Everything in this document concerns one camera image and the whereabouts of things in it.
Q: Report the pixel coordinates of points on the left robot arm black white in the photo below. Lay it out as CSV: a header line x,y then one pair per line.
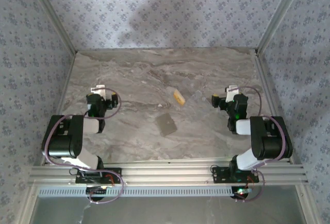
x,y
64,141

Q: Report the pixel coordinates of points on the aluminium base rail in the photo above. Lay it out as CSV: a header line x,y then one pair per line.
x,y
167,172

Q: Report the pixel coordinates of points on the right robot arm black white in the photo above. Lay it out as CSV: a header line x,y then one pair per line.
x,y
270,141

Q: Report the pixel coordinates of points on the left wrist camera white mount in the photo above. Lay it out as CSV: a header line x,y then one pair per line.
x,y
100,92

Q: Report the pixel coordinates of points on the aluminium side rail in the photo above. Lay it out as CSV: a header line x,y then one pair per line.
x,y
269,92
66,79

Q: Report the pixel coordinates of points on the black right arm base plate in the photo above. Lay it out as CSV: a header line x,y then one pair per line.
x,y
219,177

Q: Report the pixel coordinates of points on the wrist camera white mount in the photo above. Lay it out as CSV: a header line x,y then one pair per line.
x,y
230,96
100,92

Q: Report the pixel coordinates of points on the aluminium frame leg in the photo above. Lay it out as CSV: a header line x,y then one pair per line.
x,y
27,208
308,208

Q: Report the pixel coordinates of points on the black controller board green light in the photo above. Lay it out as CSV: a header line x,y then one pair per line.
x,y
241,191

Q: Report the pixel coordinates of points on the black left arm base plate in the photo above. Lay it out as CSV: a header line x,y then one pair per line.
x,y
116,171

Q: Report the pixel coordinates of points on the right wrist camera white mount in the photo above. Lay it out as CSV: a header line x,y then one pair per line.
x,y
230,96

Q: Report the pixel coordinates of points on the aluminium corner post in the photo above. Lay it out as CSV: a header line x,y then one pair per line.
x,y
280,15
53,15

